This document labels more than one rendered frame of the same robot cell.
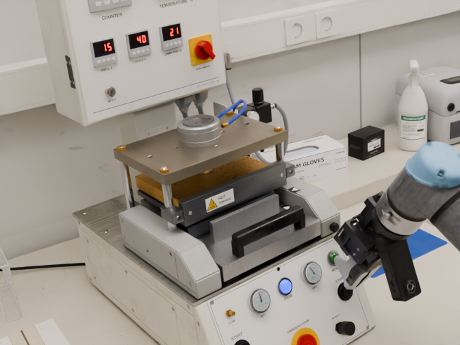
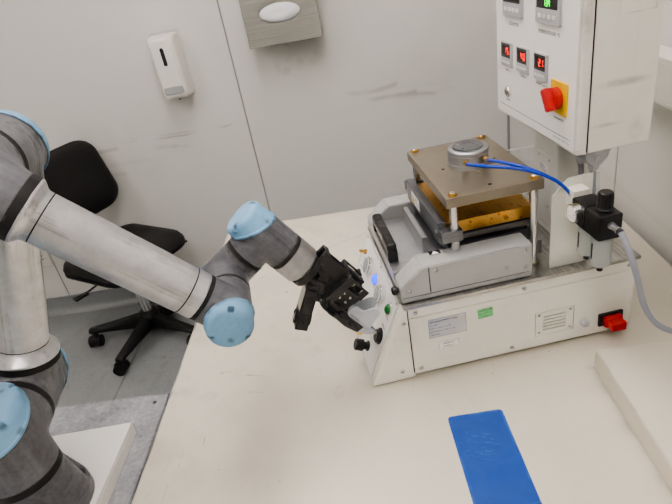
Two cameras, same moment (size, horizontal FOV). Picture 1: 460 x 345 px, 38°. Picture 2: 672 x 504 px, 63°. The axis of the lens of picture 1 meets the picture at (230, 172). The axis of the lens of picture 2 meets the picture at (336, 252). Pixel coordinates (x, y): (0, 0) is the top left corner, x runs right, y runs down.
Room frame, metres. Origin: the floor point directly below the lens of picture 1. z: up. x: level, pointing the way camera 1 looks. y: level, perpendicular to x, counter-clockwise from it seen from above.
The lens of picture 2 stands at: (1.43, -0.95, 1.53)
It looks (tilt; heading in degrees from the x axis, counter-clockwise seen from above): 29 degrees down; 122
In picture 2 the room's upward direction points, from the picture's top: 11 degrees counter-clockwise
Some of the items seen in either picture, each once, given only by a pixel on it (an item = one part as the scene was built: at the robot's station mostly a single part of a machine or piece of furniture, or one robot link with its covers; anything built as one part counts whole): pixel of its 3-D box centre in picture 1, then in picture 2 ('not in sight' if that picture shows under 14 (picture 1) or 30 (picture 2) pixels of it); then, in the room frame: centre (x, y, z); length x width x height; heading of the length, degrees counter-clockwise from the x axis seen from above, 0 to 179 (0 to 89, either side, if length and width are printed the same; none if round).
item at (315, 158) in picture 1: (299, 161); not in sight; (1.65, -0.19, 0.83); 0.23 x 0.12 x 0.07; 110
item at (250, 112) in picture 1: (252, 124); (590, 226); (1.38, -0.06, 1.05); 0.15 x 0.05 x 0.15; 125
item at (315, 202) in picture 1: (288, 197); (458, 268); (1.17, -0.11, 0.97); 0.26 x 0.05 x 0.07; 35
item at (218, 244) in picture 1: (222, 214); (449, 230); (1.11, 0.02, 0.97); 0.30 x 0.22 x 0.08; 35
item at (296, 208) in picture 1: (269, 230); (384, 236); (1.00, -0.06, 0.99); 0.15 x 0.02 x 0.04; 125
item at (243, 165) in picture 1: (207, 166); (470, 191); (1.15, 0.04, 1.05); 0.22 x 0.17 x 0.10; 125
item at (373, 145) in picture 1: (366, 142); not in sight; (1.75, -0.39, 0.83); 0.09 x 0.06 x 0.07; 124
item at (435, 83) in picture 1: (445, 103); not in sight; (1.87, -0.66, 0.88); 0.25 x 0.20 x 0.17; 21
